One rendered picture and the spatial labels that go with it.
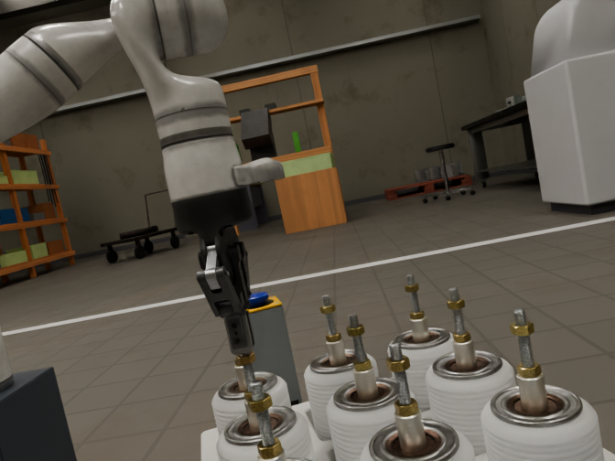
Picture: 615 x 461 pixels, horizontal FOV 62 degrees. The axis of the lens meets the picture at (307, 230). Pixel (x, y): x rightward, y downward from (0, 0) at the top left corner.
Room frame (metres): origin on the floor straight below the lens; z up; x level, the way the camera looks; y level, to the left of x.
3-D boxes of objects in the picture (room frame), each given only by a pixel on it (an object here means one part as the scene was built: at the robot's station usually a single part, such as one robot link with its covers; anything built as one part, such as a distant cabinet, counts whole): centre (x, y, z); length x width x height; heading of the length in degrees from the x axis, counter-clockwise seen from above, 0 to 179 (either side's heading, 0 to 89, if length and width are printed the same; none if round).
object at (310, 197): (6.37, 0.29, 1.01); 1.64 x 1.39 x 2.02; 87
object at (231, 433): (0.50, 0.09, 0.25); 0.08 x 0.08 x 0.01
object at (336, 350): (0.64, -0.01, 0.26); 0.02 x 0.02 x 0.03
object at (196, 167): (0.50, 0.07, 0.52); 0.11 x 0.09 x 0.06; 86
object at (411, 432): (0.41, -0.05, 0.26); 0.02 x 0.02 x 0.03
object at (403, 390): (0.41, -0.05, 0.30); 0.01 x 0.01 x 0.08
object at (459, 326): (0.55, -0.14, 0.30); 0.01 x 0.01 x 0.08
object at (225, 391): (0.62, 0.11, 0.25); 0.08 x 0.08 x 0.01
